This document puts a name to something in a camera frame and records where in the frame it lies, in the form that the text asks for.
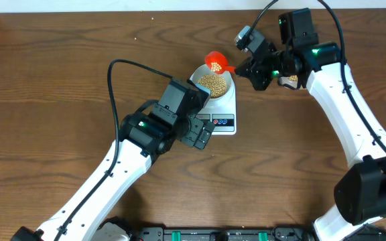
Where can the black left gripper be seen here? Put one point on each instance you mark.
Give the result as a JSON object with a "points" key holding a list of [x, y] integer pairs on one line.
{"points": [[196, 126]]}

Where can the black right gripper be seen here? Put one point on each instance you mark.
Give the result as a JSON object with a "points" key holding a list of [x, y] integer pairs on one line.
{"points": [[253, 72]]}

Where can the red plastic measuring scoop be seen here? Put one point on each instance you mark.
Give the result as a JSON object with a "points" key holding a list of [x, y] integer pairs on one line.
{"points": [[218, 63]]}

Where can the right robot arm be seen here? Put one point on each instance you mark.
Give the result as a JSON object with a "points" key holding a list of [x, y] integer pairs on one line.
{"points": [[322, 70]]}

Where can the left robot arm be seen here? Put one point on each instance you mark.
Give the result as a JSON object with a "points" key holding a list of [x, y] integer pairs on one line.
{"points": [[140, 139]]}

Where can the white digital kitchen scale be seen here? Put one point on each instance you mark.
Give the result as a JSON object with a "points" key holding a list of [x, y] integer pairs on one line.
{"points": [[222, 111]]}

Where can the grey round bowl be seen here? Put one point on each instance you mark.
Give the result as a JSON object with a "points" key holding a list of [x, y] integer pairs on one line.
{"points": [[204, 70]]}

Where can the clear plastic bean container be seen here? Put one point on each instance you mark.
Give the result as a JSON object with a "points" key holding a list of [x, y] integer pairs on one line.
{"points": [[294, 82]]}

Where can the soybeans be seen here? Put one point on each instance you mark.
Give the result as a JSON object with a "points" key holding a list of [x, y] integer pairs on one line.
{"points": [[215, 83]]}

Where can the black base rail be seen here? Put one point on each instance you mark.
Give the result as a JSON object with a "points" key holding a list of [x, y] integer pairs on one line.
{"points": [[117, 229]]}

